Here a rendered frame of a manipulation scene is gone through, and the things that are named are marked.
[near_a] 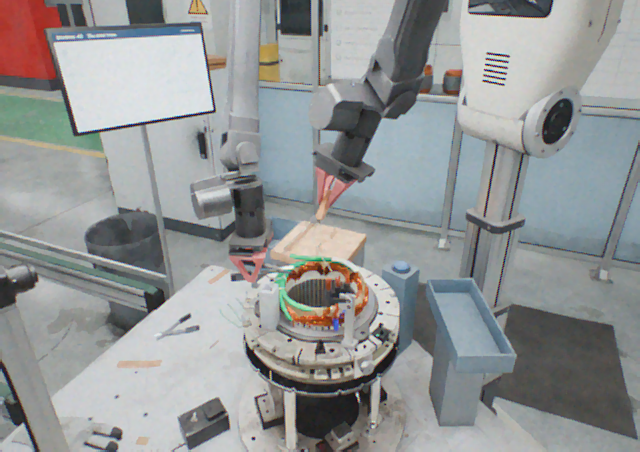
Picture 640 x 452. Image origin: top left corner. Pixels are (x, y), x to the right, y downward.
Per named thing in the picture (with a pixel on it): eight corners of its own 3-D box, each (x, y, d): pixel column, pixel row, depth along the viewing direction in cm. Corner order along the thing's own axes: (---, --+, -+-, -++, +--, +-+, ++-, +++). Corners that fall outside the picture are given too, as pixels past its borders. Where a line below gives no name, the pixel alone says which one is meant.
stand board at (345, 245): (270, 258, 118) (270, 250, 117) (303, 227, 133) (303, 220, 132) (340, 277, 110) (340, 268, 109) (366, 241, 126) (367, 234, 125)
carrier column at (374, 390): (365, 429, 100) (369, 358, 90) (368, 420, 102) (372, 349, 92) (376, 433, 99) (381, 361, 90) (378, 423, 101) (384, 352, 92)
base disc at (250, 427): (203, 451, 96) (202, 448, 96) (282, 332, 129) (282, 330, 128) (382, 520, 84) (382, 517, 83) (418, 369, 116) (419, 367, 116)
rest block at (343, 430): (324, 439, 96) (324, 432, 95) (345, 426, 98) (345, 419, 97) (336, 454, 93) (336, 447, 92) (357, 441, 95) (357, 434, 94)
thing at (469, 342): (491, 456, 96) (516, 355, 84) (441, 457, 96) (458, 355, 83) (457, 367, 119) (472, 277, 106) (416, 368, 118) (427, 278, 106)
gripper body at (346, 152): (358, 186, 74) (377, 147, 71) (308, 156, 77) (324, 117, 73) (372, 177, 80) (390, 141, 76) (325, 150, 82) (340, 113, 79)
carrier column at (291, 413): (284, 451, 95) (280, 378, 86) (289, 441, 97) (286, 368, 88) (295, 455, 94) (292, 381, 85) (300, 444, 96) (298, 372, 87)
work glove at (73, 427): (7, 441, 99) (3, 434, 98) (54, 401, 109) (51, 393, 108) (88, 483, 91) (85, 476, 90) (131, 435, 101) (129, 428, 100)
